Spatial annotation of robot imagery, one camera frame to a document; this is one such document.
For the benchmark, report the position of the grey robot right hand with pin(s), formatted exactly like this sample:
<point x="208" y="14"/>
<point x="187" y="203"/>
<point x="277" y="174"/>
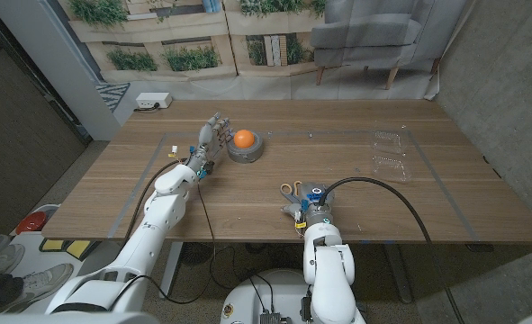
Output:
<point x="315" y="202"/>

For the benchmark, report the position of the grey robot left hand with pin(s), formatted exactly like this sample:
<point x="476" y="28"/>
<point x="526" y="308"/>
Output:
<point x="207" y="137"/>

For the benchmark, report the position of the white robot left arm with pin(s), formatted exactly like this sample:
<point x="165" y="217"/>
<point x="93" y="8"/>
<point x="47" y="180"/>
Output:
<point x="148" y="238"/>

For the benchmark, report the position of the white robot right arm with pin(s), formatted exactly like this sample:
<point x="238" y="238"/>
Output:
<point x="330" y="270"/>

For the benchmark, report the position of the clear plastic clamshell container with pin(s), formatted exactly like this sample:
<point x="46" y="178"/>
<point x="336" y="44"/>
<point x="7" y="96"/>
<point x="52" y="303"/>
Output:
<point x="389" y="162"/>

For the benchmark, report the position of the orange fruit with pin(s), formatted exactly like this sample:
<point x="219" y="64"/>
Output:
<point x="244" y="138"/>

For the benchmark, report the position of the white power strip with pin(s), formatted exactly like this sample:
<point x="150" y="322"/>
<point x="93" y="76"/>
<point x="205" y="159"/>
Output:
<point x="153" y="100"/>

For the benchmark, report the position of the printed room backdrop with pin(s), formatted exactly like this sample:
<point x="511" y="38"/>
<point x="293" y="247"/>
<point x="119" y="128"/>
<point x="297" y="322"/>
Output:
<point x="265" y="85"/>

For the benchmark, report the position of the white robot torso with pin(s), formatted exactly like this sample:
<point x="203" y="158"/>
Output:
<point x="256" y="297"/>

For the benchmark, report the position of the black floor fan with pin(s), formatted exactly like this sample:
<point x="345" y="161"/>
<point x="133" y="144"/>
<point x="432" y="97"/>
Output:
<point x="195" y="253"/>

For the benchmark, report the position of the white table leg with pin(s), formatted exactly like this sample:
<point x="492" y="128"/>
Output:
<point x="172" y="270"/>

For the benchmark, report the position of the yellow and black floor item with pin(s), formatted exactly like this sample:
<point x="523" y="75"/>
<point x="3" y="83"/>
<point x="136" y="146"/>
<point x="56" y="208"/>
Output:
<point x="72" y="247"/>

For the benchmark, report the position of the red bowl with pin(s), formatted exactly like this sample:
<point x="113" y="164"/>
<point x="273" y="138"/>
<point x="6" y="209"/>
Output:
<point x="31" y="222"/>

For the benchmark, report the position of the grey sneaker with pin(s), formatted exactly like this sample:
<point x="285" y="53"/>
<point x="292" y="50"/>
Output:
<point x="42" y="283"/>
<point x="4" y="257"/>

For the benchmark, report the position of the grey duct tape roll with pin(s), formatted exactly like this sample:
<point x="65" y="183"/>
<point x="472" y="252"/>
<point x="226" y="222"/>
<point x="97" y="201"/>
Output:
<point x="246" y="155"/>

